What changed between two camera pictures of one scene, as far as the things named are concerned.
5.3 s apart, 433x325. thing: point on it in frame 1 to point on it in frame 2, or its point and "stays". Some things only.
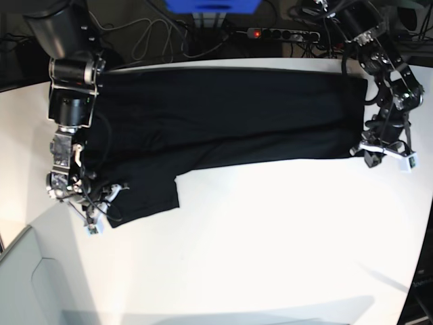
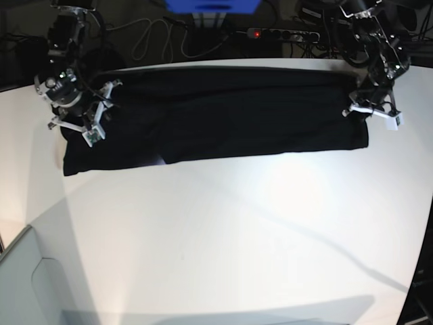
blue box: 211,7 stays
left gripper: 78,190 to 73,105
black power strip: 266,32 stays
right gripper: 388,133 to 374,97
